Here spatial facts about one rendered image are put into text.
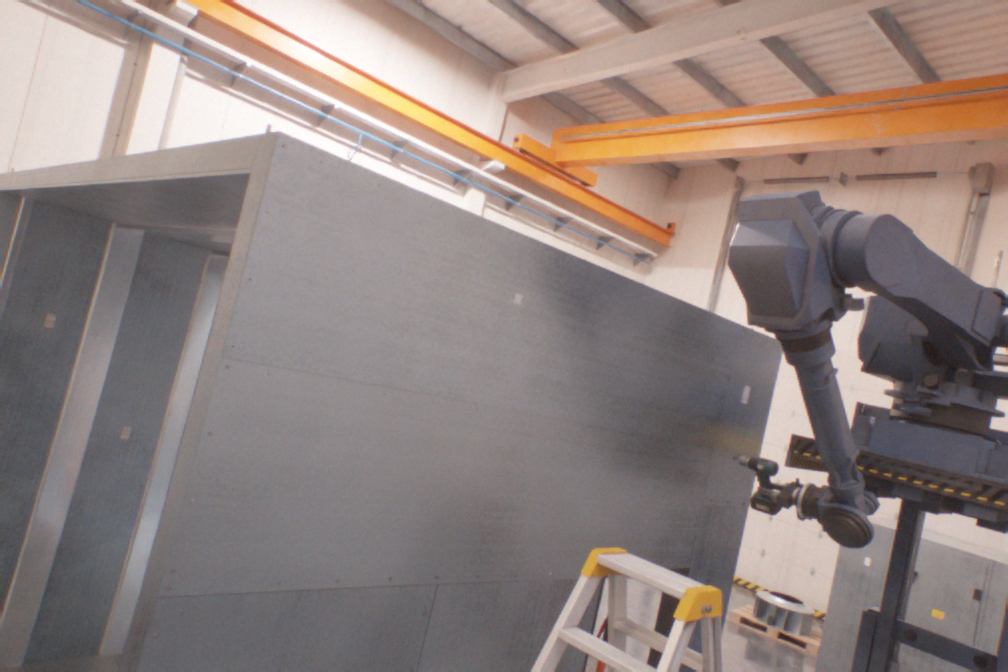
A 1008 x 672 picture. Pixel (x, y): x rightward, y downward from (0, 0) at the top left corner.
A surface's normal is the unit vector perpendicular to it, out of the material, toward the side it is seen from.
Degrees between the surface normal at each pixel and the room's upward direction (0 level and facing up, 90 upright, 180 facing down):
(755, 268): 133
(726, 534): 90
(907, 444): 90
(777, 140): 90
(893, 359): 125
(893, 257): 90
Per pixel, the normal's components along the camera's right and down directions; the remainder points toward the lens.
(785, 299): -0.73, 0.51
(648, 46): -0.70, -0.19
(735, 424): 0.68, 0.13
